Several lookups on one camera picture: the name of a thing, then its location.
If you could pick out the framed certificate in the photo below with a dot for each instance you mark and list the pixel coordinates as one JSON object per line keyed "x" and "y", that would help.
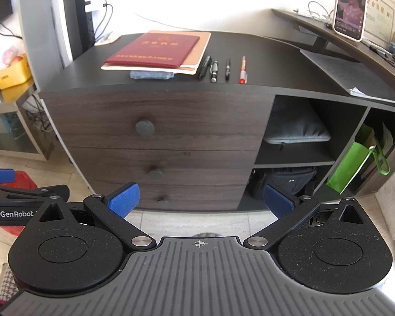
{"x": 380, "y": 13}

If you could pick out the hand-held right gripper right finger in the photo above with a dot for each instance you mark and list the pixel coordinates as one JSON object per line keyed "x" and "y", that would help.
{"x": 278, "y": 201}

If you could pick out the raised dark desk shelf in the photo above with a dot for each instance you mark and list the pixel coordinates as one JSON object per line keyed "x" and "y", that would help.
{"x": 319, "y": 31}

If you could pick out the wooden drawer with medium knob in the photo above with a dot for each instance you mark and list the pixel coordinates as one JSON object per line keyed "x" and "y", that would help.
{"x": 200, "y": 168}

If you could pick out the thin black pen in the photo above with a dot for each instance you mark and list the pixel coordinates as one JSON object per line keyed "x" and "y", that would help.
{"x": 227, "y": 69}

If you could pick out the green paper bag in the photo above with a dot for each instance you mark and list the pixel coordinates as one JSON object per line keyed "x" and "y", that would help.
{"x": 349, "y": 168}

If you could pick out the red pen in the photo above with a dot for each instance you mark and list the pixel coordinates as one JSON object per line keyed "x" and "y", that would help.
{"x": 243, "y": 70}

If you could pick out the wooden drawer with large knob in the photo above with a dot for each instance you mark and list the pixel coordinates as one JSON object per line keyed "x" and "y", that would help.
{"x": 200, "y": 121}

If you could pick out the black bag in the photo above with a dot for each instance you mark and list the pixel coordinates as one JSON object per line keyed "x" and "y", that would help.
{"x": 289, "y": 181}

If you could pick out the smartphone with white case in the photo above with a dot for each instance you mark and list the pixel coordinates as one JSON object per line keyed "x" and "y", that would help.
{"x": 350, "y": 8}

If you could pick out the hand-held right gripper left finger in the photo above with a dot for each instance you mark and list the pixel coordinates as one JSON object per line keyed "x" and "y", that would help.
{"x": 125, "y": 200}

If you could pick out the stack of red folders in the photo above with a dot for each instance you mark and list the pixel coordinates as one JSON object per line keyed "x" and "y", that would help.
{"x": 197, "y": 52}

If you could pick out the houndstooth cloth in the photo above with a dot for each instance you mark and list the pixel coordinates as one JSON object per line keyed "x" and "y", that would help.
{"x": 7, "y": 283}

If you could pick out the dark red booklet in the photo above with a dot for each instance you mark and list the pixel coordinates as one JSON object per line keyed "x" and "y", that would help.
{"x": 154, "y": 51}

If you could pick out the blue and white box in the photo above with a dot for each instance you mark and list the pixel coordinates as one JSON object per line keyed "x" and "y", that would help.
{"x": 5, "y": 123}

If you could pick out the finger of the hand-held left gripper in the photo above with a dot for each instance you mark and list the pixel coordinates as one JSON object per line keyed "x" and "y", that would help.
{"x": 19, "y": 192}
{"x": 0, "y": 175}

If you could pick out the grey laptop sleeve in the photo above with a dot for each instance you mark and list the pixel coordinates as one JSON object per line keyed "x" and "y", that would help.
{"x": 296, "y": 128}

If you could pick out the clear plastic packet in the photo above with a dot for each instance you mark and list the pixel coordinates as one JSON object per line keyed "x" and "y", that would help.
{"x": 151, "y": 74}

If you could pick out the wooden drawer with small knob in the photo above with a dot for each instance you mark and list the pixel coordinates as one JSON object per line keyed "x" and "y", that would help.
{"x": 200, "y": 197}

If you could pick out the black and silver pen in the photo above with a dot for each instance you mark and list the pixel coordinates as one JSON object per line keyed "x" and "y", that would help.
{"x": 214, "y": 71}

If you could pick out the grey desk sheet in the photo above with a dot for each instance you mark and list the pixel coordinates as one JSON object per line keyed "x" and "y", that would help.
{"x": 335, "y": 69}

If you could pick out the yellow plastic box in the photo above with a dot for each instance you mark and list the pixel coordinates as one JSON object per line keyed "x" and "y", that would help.
{"x": 11, "y": 75}

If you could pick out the thick black pen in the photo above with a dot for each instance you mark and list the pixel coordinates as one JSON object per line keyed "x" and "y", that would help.
{"x": 204, "y": 67}

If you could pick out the black pen with clip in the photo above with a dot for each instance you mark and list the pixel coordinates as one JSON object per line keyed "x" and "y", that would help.
{"x": 381, "y": 54}

